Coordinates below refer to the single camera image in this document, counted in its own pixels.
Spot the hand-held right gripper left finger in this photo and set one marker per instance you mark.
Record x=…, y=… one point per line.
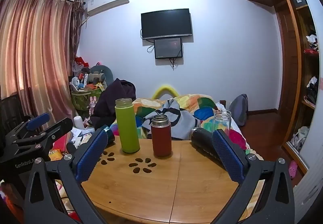
x=90, y=155

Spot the green thermos cup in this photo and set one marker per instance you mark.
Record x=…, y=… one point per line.
x=128, y=128

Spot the grey backpack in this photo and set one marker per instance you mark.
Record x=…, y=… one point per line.
x=239, y=110

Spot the red thermos cup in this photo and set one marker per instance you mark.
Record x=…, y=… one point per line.
x=161, y=138

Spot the red bag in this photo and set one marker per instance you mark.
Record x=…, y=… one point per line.
x=79, y=62

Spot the white bottle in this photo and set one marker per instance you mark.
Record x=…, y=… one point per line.
x=78, y=122

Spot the pink shoe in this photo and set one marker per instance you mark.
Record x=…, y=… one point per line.
x=292, y=169

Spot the yellow foam tube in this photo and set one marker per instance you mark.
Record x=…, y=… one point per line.
x=164, y=88

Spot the white air conditioner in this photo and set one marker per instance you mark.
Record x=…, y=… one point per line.
x=107, y=1

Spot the pink striped curtain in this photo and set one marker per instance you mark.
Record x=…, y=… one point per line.
x=35, y=57

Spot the large black thermos cup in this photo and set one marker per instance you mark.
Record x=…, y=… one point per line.
x=204, y=142

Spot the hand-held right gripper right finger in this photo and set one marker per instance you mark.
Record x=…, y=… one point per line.
x=228, y=158

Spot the wooden wardrobe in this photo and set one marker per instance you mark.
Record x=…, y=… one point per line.
x=300, y=75

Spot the clear glass cup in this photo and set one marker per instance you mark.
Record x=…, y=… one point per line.
x=222, y=121

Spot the white handbag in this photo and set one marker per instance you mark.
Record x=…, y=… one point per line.
x=300, y=138

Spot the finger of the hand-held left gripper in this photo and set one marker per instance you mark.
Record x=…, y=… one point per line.
x=37, y=119
x=56, y=129

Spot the grey plush toy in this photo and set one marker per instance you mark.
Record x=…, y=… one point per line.
x=99, y=73

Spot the round wooden table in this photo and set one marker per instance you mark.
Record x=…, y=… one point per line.
x=176, y=186

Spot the pink bunny toy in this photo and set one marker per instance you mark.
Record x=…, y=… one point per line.
x=92, y=105

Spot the yellow snack packet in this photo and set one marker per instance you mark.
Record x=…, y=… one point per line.
x=55, y=155

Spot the small black wall monitor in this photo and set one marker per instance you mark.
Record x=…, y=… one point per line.
x=168, y=48

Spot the colourful patterned blanket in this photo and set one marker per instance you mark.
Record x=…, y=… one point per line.
x=196, y=105

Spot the grey blue cloth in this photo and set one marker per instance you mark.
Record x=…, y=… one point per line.
x=171, y=117

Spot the green basket of toys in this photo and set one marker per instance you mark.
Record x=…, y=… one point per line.
x=83, y=99

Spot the dark jacket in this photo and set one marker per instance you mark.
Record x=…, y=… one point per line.
x=111, y=102

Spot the brown patterned curtain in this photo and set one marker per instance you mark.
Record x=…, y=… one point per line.
x=77, y=29

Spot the wall-mounted black television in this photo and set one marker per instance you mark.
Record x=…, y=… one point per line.
x=166, y=23

